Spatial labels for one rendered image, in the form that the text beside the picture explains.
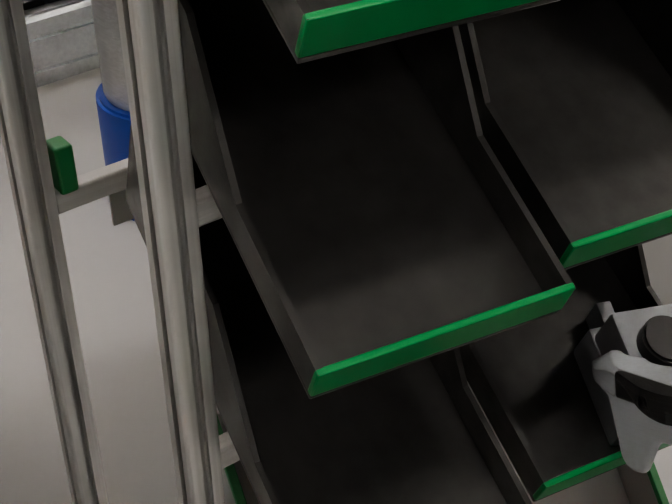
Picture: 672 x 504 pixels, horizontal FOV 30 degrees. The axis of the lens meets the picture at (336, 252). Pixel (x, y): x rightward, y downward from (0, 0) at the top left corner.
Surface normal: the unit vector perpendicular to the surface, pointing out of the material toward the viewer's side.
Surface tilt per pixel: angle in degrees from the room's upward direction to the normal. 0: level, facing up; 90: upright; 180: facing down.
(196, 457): 90
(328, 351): 25
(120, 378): 0
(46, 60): 90
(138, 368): 0
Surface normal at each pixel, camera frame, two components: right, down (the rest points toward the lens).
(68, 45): 0.60, 0.45
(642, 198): 0.18, -0.52
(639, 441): -0.89, 0.15
